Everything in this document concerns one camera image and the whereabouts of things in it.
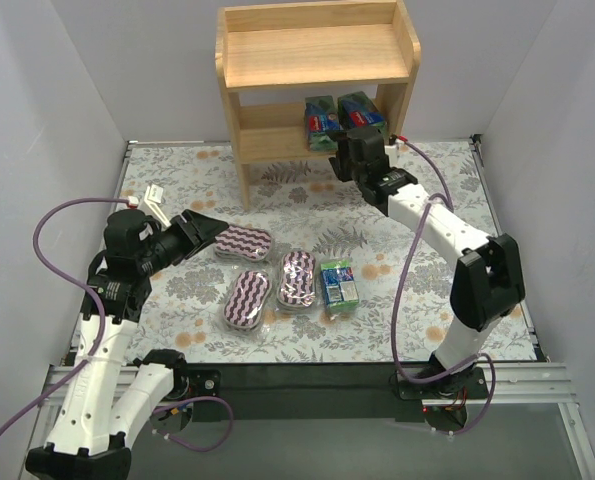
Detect green blue sponge pack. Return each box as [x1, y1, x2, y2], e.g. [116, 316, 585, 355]
[337, 91, 389, 139]
[320, 258, 360, 315]
[304, 95, 341, 152]

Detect pink wavy sponge middle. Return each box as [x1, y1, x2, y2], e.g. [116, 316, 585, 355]
[276, 250, 316, 310]

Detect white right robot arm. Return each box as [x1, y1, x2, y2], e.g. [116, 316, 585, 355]
[327, 126, 526, 386]

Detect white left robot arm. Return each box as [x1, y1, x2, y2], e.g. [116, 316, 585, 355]
[25, 208, 228, 479]

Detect pink wavy sponge top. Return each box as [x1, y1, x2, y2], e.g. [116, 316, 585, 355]
[214, 225, 274, 262]

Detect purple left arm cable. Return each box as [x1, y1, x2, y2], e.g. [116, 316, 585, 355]
[0, 198, 235, 477]

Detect pink wavy sponge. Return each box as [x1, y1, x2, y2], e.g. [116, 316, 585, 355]
[222, 270, 272, 331]
[214, 225, 274, 262]
[276, 250, 316, 310]

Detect floral patterned table mat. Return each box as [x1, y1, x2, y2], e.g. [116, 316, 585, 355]
[71, 140, 537, 364]

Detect white cable connector tag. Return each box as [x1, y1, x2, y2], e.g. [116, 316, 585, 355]
[127, 183, 171, 229]

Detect pink wavy sponge lower left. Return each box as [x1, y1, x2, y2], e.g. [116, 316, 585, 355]
[222, 270, 272, 331]

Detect wooden two-tier shelf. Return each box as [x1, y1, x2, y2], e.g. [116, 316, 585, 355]
[215, 1, 421, 207]

